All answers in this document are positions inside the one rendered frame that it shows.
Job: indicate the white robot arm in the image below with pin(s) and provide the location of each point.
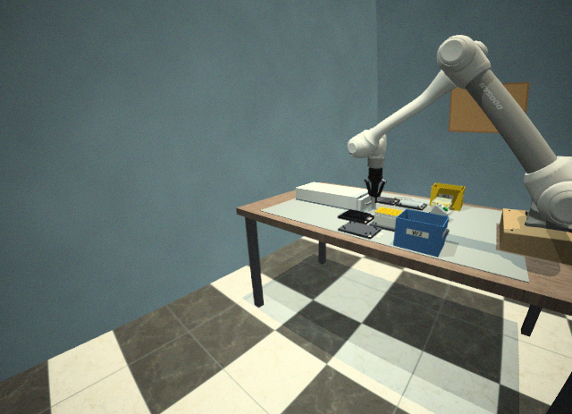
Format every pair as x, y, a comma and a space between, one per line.
548, 178

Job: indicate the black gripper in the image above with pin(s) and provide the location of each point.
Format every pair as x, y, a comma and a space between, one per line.
376, 177

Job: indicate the blue bin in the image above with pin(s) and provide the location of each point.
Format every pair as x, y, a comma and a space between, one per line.
426, 237

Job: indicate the pale grey bench mat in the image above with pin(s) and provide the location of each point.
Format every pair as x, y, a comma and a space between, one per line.
470, 242

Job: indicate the yellow open-top bin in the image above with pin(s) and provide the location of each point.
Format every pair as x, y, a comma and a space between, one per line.
454, 192

